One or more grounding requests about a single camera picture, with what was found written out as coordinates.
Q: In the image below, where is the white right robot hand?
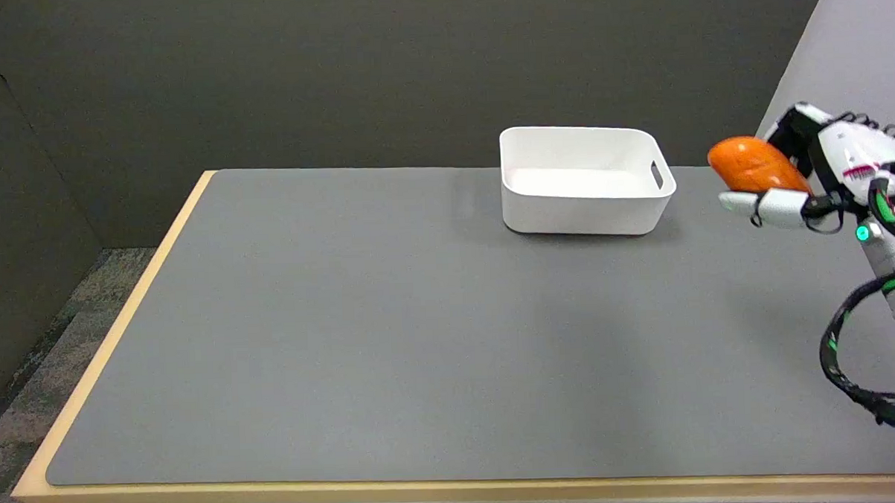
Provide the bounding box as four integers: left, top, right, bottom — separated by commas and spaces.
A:
716, 100, 895, 232

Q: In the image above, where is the black green-striped cable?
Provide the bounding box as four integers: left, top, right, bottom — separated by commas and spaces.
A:
813, 178, 895, 440

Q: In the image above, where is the orange mango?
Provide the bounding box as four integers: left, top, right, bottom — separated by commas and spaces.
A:
706, 134, 813, 197

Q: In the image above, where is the grey table mat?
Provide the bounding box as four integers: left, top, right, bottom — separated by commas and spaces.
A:
34, 145, 895, 503

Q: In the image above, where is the white plastic storage box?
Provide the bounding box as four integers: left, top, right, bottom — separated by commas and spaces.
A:
498, 121, 679, 240

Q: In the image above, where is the white partition panel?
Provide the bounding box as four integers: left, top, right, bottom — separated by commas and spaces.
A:
750, 0, 895, 167

